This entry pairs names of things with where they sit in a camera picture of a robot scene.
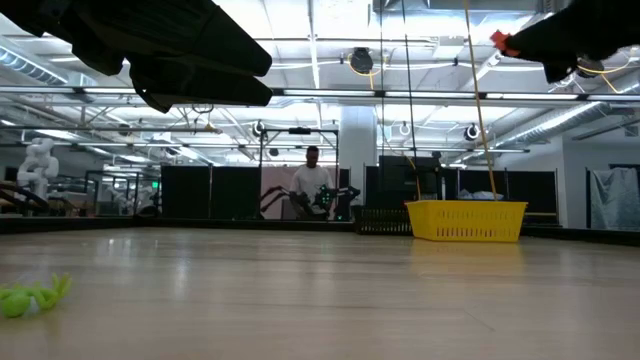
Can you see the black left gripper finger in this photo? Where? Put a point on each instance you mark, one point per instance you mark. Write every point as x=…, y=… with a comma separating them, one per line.
x=200, y=87
x=235, y=50

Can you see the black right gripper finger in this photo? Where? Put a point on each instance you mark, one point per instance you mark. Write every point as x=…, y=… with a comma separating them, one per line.
x=560, y=70
x=560, y=35

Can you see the long ceiling light bar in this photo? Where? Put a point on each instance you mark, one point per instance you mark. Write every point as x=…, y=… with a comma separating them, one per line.
x=325, y=93

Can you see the black partition panel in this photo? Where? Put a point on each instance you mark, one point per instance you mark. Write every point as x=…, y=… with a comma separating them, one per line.
x=185, y=192
x=395, y=180
x=235, y=192
x=530, y=187

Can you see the beige backdrop cloth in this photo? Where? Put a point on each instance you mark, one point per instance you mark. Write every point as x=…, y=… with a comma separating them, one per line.
x=272, y=175

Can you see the grey hanging cloth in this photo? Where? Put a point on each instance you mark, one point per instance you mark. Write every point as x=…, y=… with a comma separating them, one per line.
x=615, y=200

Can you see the person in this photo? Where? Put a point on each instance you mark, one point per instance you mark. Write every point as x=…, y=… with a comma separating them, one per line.
x=311, y=182

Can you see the white plastic bag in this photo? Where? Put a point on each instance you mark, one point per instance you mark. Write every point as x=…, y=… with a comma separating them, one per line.
x=480, y=195

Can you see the white square column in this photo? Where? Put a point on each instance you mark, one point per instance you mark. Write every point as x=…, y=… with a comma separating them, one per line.
x=357, y=150

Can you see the white robot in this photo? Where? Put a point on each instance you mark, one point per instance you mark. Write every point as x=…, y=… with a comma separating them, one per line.
x=37, y=167

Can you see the yellow plastic mesh basket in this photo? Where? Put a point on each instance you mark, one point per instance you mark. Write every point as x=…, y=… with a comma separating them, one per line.
x=465, y=222

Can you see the black plastic mesh basket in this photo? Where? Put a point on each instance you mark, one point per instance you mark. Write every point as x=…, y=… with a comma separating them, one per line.
x=380, y=220

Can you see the green plastic spider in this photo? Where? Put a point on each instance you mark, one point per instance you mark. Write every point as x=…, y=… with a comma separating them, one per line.
x=15, y=302

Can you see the silver ventilation duct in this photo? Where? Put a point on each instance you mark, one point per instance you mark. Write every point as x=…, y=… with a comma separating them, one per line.
x=25, y=70
x=565, y=120

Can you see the black camera rig frame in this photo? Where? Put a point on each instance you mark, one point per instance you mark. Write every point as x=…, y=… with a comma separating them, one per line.
x=300, y=131

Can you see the black aluminium table frame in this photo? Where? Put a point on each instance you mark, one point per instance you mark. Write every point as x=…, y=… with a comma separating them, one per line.
x=150, y=223

